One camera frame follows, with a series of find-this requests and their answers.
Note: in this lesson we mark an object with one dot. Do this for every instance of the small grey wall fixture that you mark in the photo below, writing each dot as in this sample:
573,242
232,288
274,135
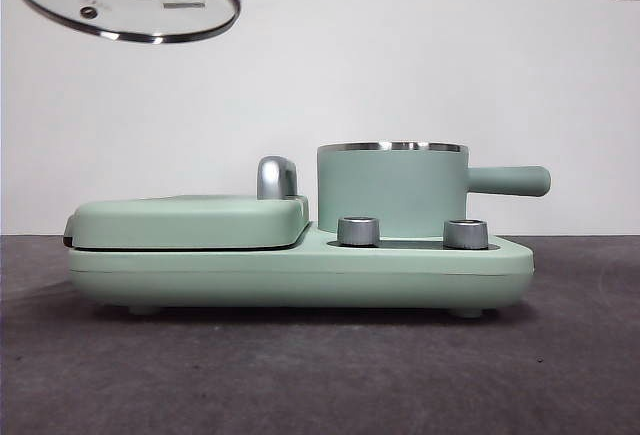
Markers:
185,5

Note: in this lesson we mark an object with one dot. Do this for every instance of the mint green steamer pot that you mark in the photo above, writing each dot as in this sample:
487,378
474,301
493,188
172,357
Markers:
395,190

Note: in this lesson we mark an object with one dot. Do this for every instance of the mint green breakfast maker base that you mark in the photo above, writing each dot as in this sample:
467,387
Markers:
300,275

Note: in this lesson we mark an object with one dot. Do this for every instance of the silver control knob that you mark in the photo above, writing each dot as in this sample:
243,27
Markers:
358,231
465,233

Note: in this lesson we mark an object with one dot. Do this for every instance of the mint green griddle cover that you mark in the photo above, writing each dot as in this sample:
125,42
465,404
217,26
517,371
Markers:
185,222

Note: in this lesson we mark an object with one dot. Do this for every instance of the glass pot lid green knob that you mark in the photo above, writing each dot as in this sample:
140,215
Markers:
125,10

